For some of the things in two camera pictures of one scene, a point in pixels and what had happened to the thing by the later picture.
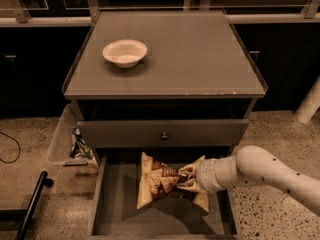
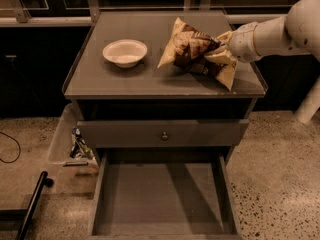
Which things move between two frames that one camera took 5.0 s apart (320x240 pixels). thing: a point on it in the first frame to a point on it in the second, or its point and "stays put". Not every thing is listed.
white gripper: x=206 y=175 to x=242 y=42
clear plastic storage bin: x=65 y=144 stays put
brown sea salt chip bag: x=159 y=182 to x=186 y=49
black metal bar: x=26 y=214 stays put
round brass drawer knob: x=164 y=137 stays put
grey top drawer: x=163 y=133 stays put
